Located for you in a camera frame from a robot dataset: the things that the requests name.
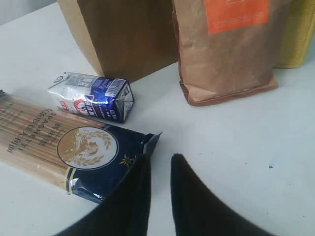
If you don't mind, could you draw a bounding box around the spaghetti packet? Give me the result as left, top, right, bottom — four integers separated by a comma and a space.
0, 92, 159, 204

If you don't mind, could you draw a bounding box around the small milk carton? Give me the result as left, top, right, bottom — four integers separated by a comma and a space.
48, 72, 134, 123

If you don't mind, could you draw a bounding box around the yellow grain plastic bottle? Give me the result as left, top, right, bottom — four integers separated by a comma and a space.
275, 0, 315, 68

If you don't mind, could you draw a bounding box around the brown paper bag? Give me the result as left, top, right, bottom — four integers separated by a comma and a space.
58, 0, 178, 82

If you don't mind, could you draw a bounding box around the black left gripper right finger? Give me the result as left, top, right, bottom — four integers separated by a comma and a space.
170, 153, 252, 236

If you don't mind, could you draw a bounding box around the brown pouch orange label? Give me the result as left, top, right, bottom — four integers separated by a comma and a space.
173, 0, 291, 106

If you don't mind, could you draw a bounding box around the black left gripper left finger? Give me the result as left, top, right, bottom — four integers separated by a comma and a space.
63, 154, 151, 236

